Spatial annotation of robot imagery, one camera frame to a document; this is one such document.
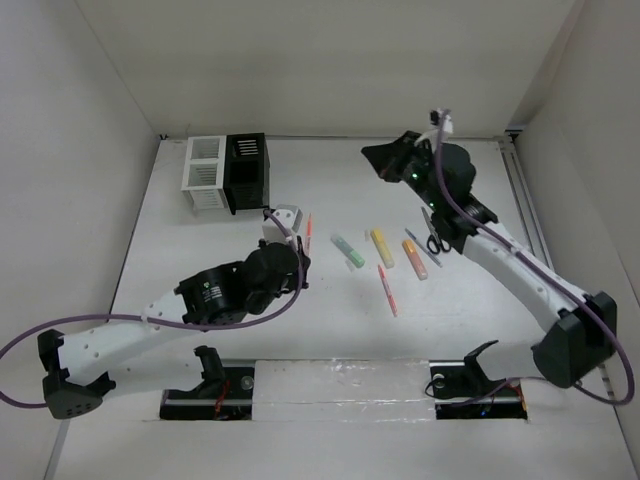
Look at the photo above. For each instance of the orange highlighter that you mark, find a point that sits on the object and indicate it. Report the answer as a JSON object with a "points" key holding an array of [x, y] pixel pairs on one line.
{"points": [[418, 266]]}

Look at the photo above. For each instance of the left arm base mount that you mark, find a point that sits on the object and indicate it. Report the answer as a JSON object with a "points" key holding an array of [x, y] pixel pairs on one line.
{"points": [[224, 392]]}

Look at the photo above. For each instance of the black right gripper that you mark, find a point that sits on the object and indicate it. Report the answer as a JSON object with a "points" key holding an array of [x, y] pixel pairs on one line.
{"points": [[387, 158]]}

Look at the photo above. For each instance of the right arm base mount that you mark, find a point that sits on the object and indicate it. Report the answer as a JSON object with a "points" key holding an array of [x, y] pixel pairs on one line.
{"points": [[462, 391]]}

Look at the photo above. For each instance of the green highlighter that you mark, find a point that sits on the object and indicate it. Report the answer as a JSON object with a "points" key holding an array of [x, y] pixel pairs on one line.
{"points": [[347, 250]]}

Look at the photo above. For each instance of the aluminium rail right side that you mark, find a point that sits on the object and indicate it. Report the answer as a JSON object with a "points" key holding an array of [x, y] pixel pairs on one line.
{"points": [[534, 236]]}

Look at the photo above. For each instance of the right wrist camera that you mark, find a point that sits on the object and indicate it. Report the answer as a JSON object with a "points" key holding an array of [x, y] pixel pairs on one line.
{"points": [[440, 120]]}

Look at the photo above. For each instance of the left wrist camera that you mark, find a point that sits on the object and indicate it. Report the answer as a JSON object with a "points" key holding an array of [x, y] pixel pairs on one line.
{"points": [[282, 224]]}

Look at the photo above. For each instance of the red pen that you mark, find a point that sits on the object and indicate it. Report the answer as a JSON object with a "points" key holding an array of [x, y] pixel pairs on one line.
{"points": [[387, 290], [308, 235]]}

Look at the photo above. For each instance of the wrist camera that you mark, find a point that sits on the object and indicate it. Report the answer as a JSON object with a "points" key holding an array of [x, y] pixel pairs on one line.
{"points": [[282, 224], [440, 120]]}

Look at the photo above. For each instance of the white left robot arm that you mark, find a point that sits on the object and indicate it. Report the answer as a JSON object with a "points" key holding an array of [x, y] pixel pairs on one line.
{"points": [[86, 368]]}

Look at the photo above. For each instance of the yellow highlighter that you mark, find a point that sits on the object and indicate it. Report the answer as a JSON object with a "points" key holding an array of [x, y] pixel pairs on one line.
{"points": [[382, 248]]}

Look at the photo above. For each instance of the black slatted pen holder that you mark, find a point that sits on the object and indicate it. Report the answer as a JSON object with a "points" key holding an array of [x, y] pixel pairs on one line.
{"points": [[246, 182]]}

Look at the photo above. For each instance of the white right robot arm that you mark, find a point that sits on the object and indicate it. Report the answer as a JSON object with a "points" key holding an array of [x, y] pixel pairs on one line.
{"points": [[573, 321]]}

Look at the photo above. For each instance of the blue pen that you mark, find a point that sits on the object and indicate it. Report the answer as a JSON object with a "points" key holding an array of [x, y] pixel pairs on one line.
{"points": [[424, 248]]}

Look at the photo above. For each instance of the black handled scissors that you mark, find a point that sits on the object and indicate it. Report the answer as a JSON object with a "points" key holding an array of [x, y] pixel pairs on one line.
{"points": [[435, 244]]}

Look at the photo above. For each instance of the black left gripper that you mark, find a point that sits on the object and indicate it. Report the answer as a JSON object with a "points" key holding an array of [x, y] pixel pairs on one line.
{"points": [[304, 262]]}

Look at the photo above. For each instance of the white slatted pen holder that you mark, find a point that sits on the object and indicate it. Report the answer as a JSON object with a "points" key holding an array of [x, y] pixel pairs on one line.
{"points": [[203, 173]]}

